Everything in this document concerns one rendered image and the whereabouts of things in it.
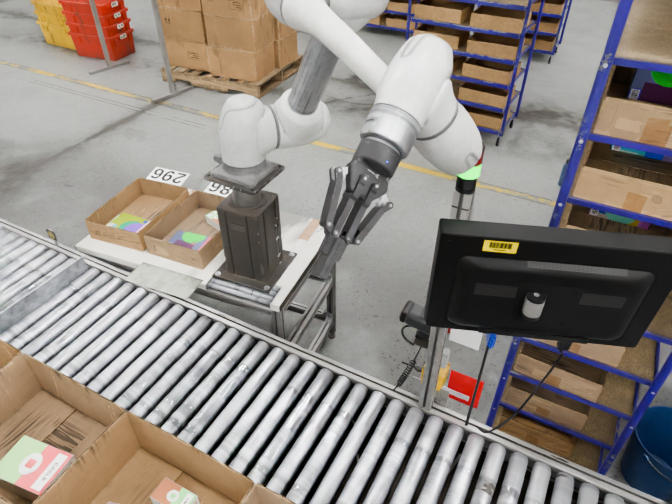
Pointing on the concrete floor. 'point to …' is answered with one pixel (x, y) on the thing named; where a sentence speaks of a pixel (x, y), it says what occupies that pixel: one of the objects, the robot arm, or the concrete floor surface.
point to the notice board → (129, 61)
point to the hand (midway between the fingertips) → (327, 257)
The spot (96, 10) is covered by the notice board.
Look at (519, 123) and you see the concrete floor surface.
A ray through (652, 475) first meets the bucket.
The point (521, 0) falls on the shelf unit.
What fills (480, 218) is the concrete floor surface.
